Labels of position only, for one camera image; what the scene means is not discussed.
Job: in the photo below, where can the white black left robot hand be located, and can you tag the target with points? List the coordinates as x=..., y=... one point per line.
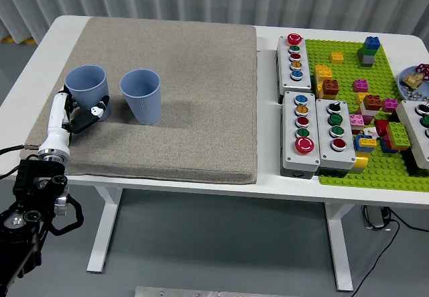
x=57, y=136

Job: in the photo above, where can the blue ribbed plastic cup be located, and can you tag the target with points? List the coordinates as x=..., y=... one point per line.
x=88, y=89
x=144, y=106

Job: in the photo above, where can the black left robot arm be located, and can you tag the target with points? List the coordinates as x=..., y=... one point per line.
x=37, y=176

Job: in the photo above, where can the white table leg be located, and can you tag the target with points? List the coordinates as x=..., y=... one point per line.
x=339, y=250
x=104, y=230

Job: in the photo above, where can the grey-brown fabric mat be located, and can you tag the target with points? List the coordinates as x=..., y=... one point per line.
x=201, y=109

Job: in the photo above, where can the five-button box large red mushroom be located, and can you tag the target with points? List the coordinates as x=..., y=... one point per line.
x=290, y=136

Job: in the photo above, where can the five-button box small red mushroom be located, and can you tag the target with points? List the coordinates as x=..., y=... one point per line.
x=303, y=75

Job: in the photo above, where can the four-button box black selector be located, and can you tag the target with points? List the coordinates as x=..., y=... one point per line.
x=347, y=149

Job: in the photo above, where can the single orange-yellow brick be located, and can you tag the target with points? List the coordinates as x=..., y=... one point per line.
x=337, y=57

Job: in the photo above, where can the green studded baseplate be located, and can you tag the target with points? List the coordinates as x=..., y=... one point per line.
x=348, y=72

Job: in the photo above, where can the light pink brick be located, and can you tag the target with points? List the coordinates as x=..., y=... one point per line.
x=356, y=122

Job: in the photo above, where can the yellow grey brick stack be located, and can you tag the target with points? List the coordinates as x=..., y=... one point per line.
x=360, y=163

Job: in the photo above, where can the small yellow brick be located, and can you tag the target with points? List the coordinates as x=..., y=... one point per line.
x=361, y=97

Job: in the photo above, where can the magenta brick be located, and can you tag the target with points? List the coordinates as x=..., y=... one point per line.
x=361, y=85
x=390, y=105

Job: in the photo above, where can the blue yellow brick pair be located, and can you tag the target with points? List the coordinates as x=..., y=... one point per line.
x=365, y=143

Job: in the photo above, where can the small white warning card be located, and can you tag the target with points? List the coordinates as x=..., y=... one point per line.
x=371, y=131

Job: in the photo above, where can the brown white pink brick stack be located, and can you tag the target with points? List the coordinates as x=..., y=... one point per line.
x=372, y=102

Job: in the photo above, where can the blue green grey brick tower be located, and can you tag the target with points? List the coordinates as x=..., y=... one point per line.
x=368, y=54

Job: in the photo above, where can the red brick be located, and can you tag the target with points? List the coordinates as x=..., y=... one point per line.
x=381, y=127

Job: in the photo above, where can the green-topped multicolour brick stack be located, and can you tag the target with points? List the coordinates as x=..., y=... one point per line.
x=398, y=134

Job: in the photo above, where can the blue plate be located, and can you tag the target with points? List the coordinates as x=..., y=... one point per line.
x=403, y=77

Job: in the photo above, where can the white button box black stand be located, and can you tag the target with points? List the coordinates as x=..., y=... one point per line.
x=410, y=122

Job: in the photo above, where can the brass pipe fitting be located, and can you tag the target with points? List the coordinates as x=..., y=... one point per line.
x=412, y=79

